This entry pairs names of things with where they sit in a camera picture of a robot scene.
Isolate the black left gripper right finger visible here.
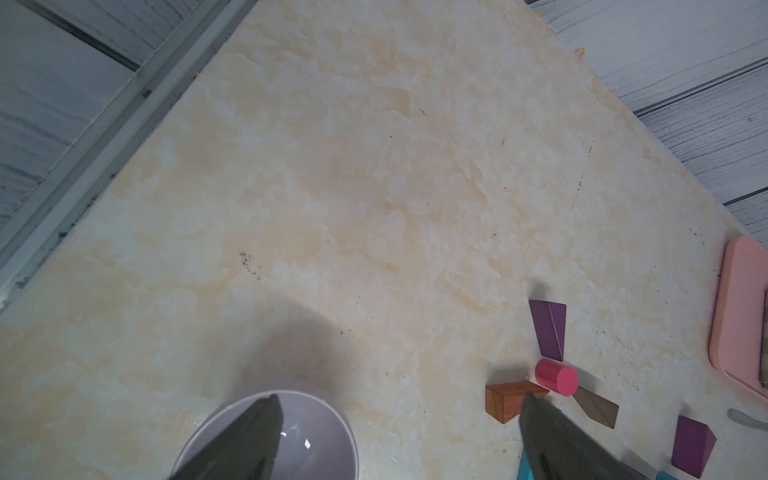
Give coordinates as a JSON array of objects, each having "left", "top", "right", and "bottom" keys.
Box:
[{"left": 519, "top": 394, "right": 633, "bottom": 480}]

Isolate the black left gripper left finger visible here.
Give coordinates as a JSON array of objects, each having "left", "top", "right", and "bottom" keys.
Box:
[{"left": 170, "top": 395, "right": 283, "bottom": 479}]

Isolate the dark brown rectangular block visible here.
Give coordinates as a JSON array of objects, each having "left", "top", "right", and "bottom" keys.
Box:
[{"left": 573, "top": 387, "right": 619, "bottom": 429}]

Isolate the pink cylinder block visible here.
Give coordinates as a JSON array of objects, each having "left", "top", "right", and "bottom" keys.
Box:
[{"left": 535, "top": 358, "right": 579, "bottom": 397}]

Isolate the reddish brown wooden wedge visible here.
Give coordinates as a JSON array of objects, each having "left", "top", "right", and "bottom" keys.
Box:
[{"left": 485, "top": 381, "right": 549, "bottom": 424}]

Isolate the purple triangular block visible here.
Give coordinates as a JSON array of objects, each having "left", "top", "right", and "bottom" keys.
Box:
[
  {"left": 529, "top": 300, "right": 567, "bottom": 362},
  {"left": 621, "top": 460, "right": 653, "bottom": 480}
]

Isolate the purple rectangular block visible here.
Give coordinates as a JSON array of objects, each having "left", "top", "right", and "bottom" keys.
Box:
[{"left": 671, "top": 415, "right": 717, "bottom": 479}]

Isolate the teal rectangular block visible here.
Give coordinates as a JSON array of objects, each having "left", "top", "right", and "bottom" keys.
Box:
[{"left": 516, "top": 451, "right": 534, "bottom": 480}]

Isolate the teal cylinder block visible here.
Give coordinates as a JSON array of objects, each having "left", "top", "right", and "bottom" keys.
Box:
[{"left": 655, "top": 471, "right": 678, "bottom": 480}]

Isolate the lilac ceramic bowl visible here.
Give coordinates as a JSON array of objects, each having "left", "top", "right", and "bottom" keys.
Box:
[{"left": 172, "top": 380, "right": 359, "bottom": 479}]

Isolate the pink plastic tray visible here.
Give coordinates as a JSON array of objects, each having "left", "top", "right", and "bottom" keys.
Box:
[{"left": 708, "top": 236, "right": 767, "bottom": 401}]

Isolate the aluminium front rail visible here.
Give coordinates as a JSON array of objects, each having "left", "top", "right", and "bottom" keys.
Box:
[{"left": 1, "top": 1, "right": 253, "bottom": 305}]

